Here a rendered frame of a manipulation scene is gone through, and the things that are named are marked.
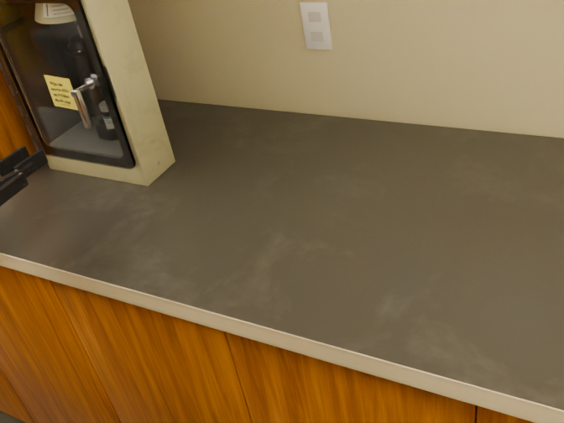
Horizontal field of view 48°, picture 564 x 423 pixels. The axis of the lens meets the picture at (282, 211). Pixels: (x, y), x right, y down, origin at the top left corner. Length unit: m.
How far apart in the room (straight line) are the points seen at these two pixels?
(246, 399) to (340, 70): 0.80
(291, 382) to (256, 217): 0.33
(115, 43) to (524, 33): 0.84
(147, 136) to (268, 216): 0.36
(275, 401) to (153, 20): 1.08
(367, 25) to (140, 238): 0.70
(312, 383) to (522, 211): 0.50
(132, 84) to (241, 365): 0.63
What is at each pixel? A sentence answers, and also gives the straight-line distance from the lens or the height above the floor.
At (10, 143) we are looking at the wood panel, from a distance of 1.68.
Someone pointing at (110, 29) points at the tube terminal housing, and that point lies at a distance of 1.36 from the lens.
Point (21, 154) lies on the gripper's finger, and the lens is 1.32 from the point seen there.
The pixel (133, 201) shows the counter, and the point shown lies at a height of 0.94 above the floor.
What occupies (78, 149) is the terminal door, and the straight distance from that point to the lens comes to 1.55.
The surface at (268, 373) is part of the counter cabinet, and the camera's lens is 1.19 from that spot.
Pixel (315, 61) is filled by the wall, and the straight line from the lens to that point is 1.60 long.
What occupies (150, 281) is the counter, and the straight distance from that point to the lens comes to 1.20.
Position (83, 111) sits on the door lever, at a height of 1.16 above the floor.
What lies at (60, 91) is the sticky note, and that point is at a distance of 1.48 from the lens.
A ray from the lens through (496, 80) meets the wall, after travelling 1.47.
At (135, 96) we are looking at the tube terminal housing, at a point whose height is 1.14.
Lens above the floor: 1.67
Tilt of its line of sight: 35 degrees down
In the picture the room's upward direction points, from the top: 11 degrees counter-clockwise
